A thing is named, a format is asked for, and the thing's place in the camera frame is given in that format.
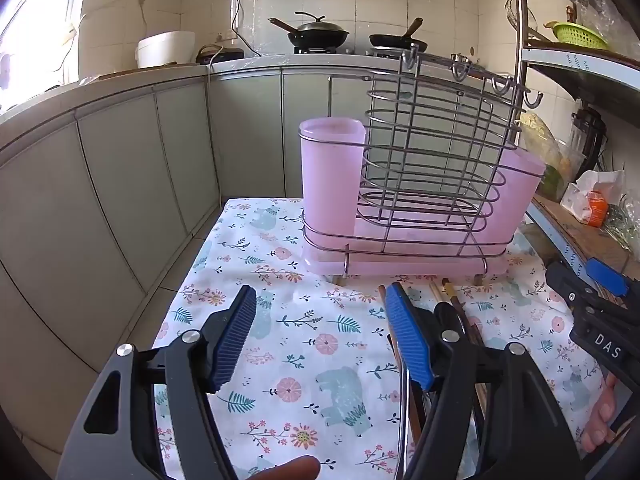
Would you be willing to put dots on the window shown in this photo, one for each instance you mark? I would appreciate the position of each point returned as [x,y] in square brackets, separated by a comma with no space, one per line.
[35,25]

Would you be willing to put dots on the green onions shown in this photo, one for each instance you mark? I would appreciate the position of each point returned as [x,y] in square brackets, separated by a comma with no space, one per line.
[625,215]

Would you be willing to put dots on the floral tablecloth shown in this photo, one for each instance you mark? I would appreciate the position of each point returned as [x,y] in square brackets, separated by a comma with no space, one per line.
[300,350]

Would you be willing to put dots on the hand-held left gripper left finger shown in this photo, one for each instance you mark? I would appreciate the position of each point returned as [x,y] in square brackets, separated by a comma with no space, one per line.
[235,340]

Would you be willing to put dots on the pink plastic cup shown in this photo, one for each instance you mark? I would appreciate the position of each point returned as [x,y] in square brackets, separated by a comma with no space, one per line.
[330,180]
[520,185]

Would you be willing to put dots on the metal storage shelf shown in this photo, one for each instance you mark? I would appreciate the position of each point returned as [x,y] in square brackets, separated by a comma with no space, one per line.
[575,62]

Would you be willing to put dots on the dark brown chopstick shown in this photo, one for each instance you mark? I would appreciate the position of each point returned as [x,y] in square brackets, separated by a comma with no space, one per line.
[416,410]
[462,310]

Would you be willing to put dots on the person's right hand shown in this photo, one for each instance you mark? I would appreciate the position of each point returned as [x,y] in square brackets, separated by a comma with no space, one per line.
[602,410]

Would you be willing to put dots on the clear plastic bag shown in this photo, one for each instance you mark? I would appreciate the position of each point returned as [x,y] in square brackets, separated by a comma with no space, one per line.
[600,10]

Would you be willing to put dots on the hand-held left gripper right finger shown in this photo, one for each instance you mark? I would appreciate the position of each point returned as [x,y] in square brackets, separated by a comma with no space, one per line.
[410,340]

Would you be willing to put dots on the gas stove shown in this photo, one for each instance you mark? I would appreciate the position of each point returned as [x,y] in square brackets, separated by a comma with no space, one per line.
[345,51]

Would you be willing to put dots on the black electric cooker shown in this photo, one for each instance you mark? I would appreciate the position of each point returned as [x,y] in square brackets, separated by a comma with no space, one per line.
[220,54]

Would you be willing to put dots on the person's left hand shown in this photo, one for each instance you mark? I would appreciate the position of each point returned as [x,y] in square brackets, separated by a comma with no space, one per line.
[290,470]

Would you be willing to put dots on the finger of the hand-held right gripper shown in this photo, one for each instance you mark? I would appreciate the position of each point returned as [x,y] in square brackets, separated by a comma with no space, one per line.
[565,280]
[606,275]

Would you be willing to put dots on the black wok with lid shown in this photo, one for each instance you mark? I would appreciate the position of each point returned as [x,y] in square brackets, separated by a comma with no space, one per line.
[320,32]

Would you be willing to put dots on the black frying pan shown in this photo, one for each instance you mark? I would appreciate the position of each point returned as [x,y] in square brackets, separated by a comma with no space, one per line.
[397,40]

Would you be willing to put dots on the white plastic bag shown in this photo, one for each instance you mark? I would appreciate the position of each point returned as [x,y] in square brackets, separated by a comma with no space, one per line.
[595,195]

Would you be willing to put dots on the bag of dried noodles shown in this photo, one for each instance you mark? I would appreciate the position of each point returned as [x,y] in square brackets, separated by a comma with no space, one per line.
[537,135]

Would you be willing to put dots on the green plastic basket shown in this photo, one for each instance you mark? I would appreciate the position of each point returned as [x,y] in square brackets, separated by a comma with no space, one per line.
[582,35]

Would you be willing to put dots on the black blender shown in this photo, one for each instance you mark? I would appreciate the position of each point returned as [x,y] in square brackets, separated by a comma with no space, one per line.
[590,135]

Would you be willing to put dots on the metal strainer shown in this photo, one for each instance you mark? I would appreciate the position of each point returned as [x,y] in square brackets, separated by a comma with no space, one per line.
[517,15]

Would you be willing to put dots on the pink plastic drip tray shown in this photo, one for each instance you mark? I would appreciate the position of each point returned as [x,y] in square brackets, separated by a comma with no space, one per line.
[410,262]

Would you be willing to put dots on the lower kitchen cabinets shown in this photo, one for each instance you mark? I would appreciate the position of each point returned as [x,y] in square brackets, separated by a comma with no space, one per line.
[125,170]

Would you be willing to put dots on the cardboard sheet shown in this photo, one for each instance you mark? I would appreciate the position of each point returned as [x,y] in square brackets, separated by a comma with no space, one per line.
[575,232]

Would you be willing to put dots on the white rice cooker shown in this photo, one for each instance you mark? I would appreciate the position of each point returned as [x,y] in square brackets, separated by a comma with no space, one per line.
[165,50]

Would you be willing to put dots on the light wooden chopstick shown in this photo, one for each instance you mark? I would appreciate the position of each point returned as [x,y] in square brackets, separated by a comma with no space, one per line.
[434,292]

